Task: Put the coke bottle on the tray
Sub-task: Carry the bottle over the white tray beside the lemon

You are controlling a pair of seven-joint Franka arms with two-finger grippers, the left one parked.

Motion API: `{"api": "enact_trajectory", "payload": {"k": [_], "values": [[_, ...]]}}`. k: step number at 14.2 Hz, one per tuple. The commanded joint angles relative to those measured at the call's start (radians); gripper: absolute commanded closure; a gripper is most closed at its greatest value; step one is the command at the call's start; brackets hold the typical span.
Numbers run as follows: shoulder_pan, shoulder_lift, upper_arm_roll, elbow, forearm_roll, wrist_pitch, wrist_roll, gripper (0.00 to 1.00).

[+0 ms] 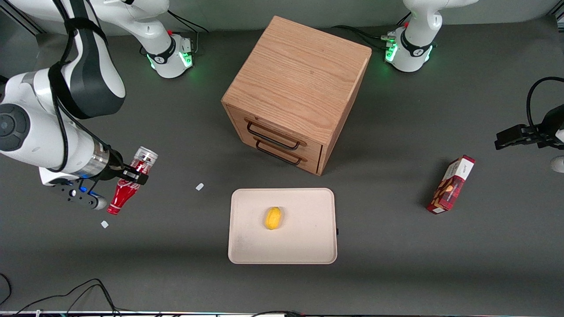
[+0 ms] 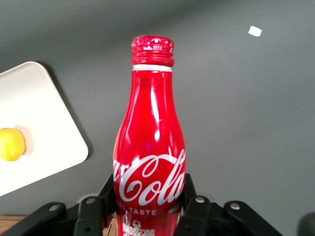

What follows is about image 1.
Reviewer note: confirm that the wooden drawer cabinet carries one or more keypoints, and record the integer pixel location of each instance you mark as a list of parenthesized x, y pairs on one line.
[(299, 75)]

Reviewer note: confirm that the wooden drawer front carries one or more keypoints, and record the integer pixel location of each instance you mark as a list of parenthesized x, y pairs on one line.
[(315, 148), (313, 164)]

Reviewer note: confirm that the red cookie box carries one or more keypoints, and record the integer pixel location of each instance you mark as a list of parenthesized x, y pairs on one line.
[(449, 187)]

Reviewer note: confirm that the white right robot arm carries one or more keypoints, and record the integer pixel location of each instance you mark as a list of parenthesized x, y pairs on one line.
[(44, 132)]

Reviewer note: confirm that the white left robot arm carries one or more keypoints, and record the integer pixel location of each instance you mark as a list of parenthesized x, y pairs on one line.
[(418, 17)]

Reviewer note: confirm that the red coke bottle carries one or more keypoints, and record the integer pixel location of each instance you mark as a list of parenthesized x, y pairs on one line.
[(121, 198)]

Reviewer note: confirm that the yellow lemon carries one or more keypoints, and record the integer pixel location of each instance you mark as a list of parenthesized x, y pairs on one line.
[(272, 218)]

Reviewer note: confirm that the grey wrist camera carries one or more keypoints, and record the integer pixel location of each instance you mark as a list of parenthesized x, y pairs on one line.
[(83, 198), (558, 164)]

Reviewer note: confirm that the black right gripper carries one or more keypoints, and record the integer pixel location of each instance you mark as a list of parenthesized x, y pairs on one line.
[(114, 167)]

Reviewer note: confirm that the cream rectangular tray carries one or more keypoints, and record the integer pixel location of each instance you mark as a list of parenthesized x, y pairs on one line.
[(304, 237)]

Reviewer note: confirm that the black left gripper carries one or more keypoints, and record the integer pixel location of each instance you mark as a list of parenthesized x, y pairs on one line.
[(551, 125)]

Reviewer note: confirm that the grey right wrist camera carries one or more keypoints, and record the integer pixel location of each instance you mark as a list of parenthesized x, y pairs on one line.
[(83, 198)]

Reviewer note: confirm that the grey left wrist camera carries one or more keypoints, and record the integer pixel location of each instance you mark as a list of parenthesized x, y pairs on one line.
[(558, 164)]

